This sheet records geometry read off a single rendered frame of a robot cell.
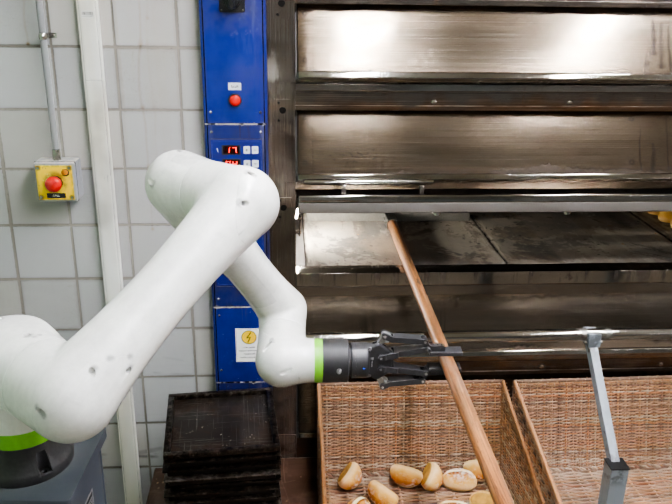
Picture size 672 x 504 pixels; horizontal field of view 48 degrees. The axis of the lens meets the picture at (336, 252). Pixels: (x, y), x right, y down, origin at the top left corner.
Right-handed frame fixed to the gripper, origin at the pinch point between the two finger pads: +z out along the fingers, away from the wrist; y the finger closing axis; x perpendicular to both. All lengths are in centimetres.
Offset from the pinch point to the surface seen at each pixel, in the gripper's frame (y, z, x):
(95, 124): -40, -82, -51
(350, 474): 55, -16, -35
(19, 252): -5, -105, -53
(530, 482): 46, 29, -18
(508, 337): 3.1, 18.4, -16.3
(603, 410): 16.1, 38.6, -4.9
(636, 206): -22, 55, -40
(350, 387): 36, -16, -50
